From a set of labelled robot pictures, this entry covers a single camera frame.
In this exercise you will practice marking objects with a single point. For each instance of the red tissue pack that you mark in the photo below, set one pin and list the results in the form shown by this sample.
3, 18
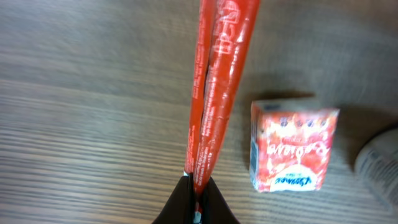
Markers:
291, 142

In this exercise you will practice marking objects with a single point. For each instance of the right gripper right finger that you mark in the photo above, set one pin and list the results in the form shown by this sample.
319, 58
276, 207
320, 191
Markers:
215, 210

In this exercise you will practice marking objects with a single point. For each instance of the red snack stick wrapper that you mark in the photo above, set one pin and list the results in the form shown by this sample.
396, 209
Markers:
224, 32

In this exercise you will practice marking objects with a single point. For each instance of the green lid white jar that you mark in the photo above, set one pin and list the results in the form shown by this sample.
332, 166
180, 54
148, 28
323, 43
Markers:
376, 166

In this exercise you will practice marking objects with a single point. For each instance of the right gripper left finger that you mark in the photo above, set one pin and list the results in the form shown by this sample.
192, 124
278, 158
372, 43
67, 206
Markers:
179, 209

